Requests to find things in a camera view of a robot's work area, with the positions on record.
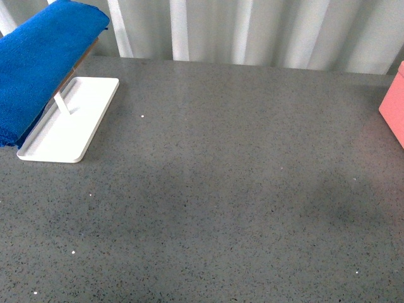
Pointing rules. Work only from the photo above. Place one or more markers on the pink plastic box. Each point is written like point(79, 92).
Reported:
point(392, 106)

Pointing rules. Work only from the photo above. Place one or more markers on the white pleated curtain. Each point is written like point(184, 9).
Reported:
point(352, 36)

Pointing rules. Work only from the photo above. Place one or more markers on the white towel rack stand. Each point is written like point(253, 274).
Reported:
point(64, 133)

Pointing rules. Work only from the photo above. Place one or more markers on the blue microfiber cloth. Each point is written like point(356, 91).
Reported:
point(37, 56)

